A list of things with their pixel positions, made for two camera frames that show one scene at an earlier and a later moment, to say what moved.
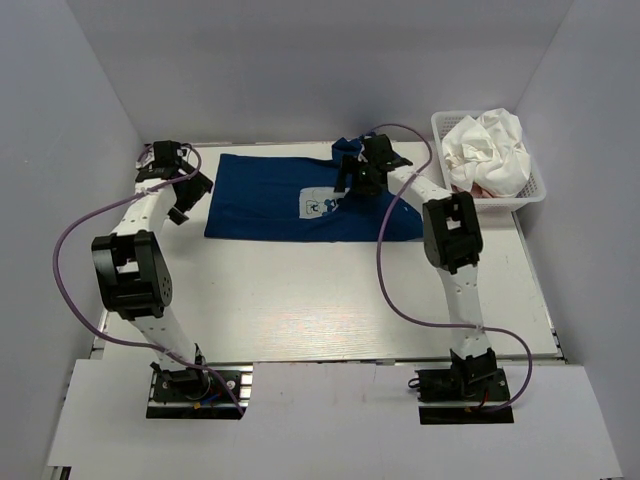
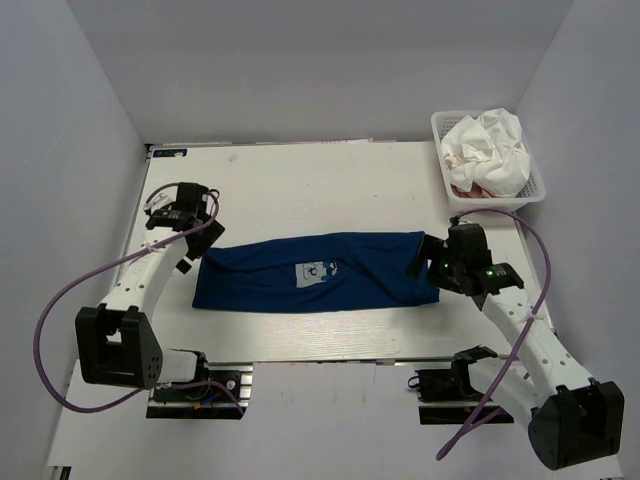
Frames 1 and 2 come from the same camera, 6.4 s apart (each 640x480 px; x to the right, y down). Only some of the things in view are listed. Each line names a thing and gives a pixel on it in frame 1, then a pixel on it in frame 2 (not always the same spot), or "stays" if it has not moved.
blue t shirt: [296, 198] → [315, 271]
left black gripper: [199, 186] → [212, 232]
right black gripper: [350, 165] → [433, 248]
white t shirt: [488, 151] stays
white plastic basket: [534, 190] stays
